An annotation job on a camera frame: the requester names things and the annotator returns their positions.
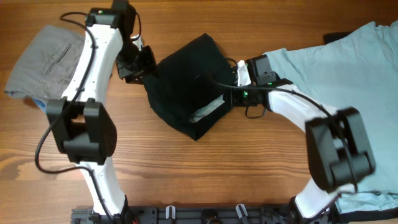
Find left black camera cable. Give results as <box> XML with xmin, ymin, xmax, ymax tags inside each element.
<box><xmin>34</xmin><ymin>11</ymin><xmax>142</xmax><ymax>223</ymax></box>

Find light blue t-shirt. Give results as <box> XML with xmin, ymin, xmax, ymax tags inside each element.
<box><xmin>266</xmin><ymin>22</ymin><xmax>397</xmax><ymax>213</ymax></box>

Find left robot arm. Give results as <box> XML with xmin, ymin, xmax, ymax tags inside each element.
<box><xmin>46</xmin><ymin>1</ymin><xmax>156</xmax><ymax>223</ymax></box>

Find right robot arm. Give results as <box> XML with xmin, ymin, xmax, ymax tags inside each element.
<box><xmin>231</xmin><ymin>55</ymin><xmax>376</xmax><ymax>223</ymax></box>

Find black shorts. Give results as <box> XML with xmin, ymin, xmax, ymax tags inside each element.
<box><xmin>143</xmin><ymin>34</ymin><xmax>237</xmax><ymax>141</ymax></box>

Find black garment under pile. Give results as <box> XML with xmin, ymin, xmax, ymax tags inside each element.
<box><xmin>323</xmin><ymin>32</ymin><xmax>397</xmax><ymax>223</ymax></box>

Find black camera cable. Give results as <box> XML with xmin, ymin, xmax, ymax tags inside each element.
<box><xmin>206</xmin><ymin>57</ymin><xmax>358</xmax><ymax>215</ymax></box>
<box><xmin>34</xmin><ymin>11</ymin><xmax>142</xmax><ymax>223</ymax></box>

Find folded grey trousers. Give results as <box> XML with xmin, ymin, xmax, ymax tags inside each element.
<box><xmin>4</xmin><ymin>25</ymin><xmax>85</xmax><ymax>103</ymax></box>

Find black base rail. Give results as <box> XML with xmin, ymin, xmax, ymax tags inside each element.
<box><xmin>70</xmin><ymin>203</ymin><xmax>330</xmax><ymax>224</ymax></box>

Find folded blue denim garment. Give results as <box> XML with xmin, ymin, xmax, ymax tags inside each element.
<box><xmin>32</xmin><ymin>98</ymin><xmax>47</xmax><ymax>112</ymax></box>

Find right black camera cable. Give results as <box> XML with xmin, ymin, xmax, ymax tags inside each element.
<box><xmin>206</xmin><ymin>57</ymin><xmax>358</xmax><ymax>215</ymax></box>

